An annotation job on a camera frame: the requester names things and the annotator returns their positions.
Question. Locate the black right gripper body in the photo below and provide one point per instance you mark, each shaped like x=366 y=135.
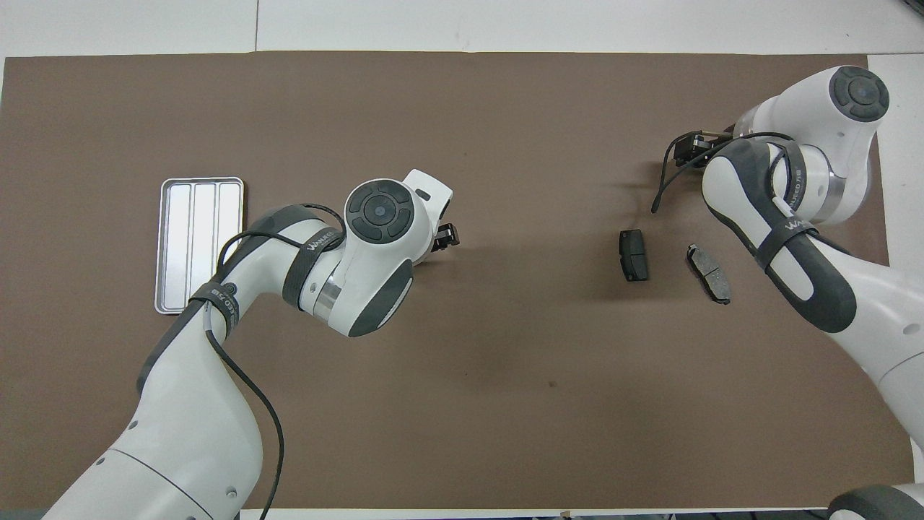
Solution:
x=696 y=148

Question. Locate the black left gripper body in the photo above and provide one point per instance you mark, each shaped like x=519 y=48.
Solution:
x=446 y=236

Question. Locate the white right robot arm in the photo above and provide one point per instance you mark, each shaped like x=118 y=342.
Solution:
x=859 y=303

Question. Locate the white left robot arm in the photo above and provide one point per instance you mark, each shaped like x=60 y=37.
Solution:
x=188 y=419

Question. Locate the silver metal tray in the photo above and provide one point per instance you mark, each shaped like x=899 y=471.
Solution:
x=184 y=238

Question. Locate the rectangular dark brake pad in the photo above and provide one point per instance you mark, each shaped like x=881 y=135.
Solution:
x=633 y=254

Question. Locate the curved dark brake pad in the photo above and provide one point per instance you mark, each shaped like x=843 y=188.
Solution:
x=708 y=273

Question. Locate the brown table mat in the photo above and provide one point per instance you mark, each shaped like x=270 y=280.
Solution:
x=505 y=361

